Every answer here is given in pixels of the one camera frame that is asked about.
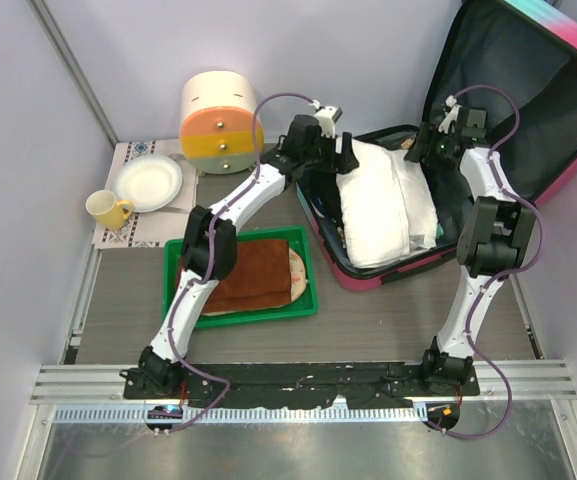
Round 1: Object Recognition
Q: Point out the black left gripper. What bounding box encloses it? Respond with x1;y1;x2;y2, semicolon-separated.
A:
301;129;358;176

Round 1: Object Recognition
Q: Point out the white towel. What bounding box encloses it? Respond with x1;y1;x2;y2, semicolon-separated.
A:
336;140;439;269

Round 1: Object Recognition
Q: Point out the floral mesh pouch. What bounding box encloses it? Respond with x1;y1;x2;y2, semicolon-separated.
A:
200;244;310;319

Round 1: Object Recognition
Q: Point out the pink and teal children's suitcase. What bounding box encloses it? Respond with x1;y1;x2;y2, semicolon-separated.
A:
297;1;577;291

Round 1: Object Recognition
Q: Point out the brown towel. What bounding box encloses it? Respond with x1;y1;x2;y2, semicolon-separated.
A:
175;238;292;317

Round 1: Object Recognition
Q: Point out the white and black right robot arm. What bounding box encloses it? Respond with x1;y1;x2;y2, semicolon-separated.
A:
406;103;536;395

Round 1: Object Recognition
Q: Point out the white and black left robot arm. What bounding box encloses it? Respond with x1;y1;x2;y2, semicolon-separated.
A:
126;115;359;399

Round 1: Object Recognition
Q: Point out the small gold perfume bottle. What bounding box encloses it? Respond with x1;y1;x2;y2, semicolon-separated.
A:
400;138;415;150

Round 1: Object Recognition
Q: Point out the green plastic tray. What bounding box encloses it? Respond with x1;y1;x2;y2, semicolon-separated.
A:
161;226;319;330

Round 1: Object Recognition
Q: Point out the pastel three-drawer storage box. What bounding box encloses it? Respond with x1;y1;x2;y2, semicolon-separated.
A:
179;70;264;175

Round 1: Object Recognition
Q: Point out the white paper plate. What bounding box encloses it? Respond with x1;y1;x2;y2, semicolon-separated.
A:
112;154;183;213

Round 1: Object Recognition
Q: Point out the patterned white placemat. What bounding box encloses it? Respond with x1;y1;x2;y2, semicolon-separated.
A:
92;139;198;249

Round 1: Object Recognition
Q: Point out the yellow ceramic mug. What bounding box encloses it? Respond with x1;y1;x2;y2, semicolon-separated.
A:
85;190;135;231

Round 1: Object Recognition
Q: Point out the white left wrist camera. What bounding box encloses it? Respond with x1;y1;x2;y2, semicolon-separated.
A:
311;100;343;139

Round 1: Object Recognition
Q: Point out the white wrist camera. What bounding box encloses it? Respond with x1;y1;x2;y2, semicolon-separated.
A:
311;100;343;139
438;95;461;135

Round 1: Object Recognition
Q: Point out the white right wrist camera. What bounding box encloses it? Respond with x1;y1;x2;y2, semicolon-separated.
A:
438;95;461;135

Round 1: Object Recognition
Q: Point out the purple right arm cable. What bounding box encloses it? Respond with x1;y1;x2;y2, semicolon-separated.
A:
425;84;544;441

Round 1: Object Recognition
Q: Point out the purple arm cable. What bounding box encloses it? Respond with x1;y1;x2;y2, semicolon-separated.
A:
167;92;322;434
425;84;544;441

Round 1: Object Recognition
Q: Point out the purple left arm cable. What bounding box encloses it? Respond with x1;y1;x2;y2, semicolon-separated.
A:
167;92;322;434

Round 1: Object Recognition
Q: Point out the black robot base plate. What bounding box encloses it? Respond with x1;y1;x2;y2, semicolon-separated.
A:
120;362;480;410

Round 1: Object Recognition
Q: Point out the aluminium frame rail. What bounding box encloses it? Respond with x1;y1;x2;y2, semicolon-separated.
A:
30;360;577;405

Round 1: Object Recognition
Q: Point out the white slotted cable duct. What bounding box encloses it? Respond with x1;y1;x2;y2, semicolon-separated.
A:
53;401;427;425

